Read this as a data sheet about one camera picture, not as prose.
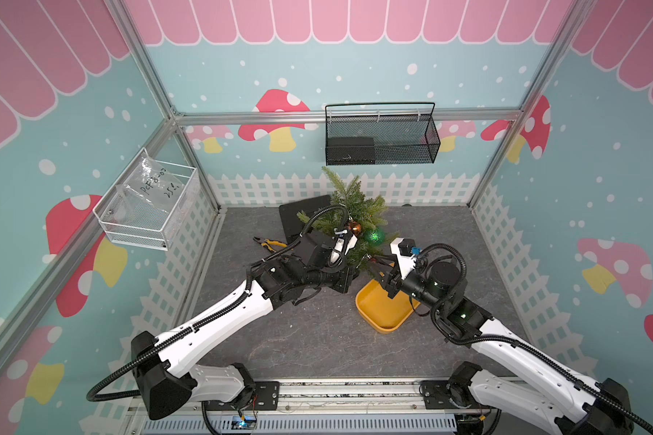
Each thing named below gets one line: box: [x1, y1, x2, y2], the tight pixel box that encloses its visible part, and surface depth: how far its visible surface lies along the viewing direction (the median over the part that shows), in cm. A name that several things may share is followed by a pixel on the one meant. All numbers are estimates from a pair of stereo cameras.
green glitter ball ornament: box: [364, 227, 386, 246], surface depth 73 cm
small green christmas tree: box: [296, 165, 400, 268], surface depth 73 cm
